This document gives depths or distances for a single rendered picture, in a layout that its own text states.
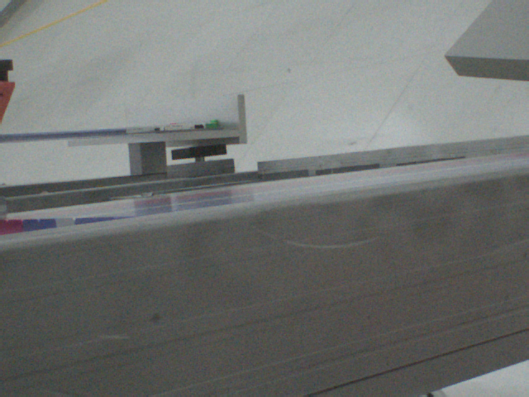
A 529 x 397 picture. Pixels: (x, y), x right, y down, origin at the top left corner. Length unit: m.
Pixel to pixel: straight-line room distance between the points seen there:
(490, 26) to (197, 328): 1.09
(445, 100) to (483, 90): 0.12
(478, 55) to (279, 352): 1.02
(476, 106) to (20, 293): 2.21
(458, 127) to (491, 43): 1.11
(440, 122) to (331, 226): 2.17
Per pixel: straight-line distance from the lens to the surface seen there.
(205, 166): 1.04
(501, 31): 1.27
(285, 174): 0.98
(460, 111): 2.41
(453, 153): 0.85
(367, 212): 0.26
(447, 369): 0.29
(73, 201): 0.96
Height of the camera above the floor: 1.16
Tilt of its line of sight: 26 degrees down
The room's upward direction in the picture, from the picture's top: 43 degrees counter-clockwise
